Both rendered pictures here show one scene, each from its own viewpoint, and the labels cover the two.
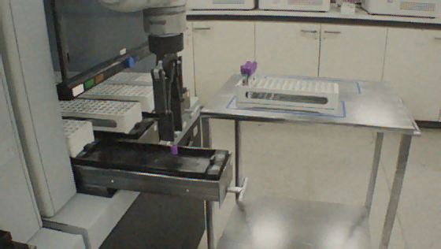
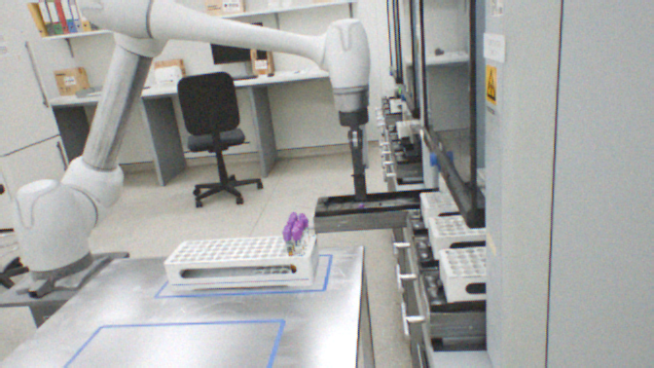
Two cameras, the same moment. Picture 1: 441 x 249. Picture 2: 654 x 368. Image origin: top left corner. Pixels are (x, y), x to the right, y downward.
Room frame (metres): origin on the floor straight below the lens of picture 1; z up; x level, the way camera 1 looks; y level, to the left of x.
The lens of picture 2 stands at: (1.95, -0.12, 1.29)
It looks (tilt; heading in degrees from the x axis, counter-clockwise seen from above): 19 degrees down; 174
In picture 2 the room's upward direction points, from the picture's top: 7 degrees counter-clockwise
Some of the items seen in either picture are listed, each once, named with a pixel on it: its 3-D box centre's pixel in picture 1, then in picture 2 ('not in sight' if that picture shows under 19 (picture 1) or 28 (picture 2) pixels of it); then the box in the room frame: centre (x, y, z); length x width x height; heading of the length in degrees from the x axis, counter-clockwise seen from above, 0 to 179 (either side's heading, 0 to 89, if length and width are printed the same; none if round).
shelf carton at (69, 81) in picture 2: not in sight; (72, 81); (-3.17, -1.91, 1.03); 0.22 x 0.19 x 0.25; 77
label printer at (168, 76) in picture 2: not in sight; (167, 76); (-2.75, -0.92, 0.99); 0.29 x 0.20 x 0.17; 175
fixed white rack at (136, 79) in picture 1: (133, 85); (528, 273); (1.27, 0.31, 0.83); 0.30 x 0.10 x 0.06; 77
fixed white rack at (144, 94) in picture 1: (113, 98); (504, 236); (1.13, 0.34, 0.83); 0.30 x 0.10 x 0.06; 77
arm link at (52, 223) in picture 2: not in sight; (50, 220); (0.65, -0.73, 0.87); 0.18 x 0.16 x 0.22; 168
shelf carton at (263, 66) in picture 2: not in sight; (263, 60); (-2.72, -0.01, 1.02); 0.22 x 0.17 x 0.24; 166
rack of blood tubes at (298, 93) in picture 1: (287, 94); (244, 262); (1.07, -0.20, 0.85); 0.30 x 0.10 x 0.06; 74
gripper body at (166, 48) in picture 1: (166, 54); (354, 127); (0.80, 0.11, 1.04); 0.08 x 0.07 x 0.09; 167
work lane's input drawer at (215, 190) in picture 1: (98, 162); (430, 207); (0.80, 0.30, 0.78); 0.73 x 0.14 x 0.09; 77
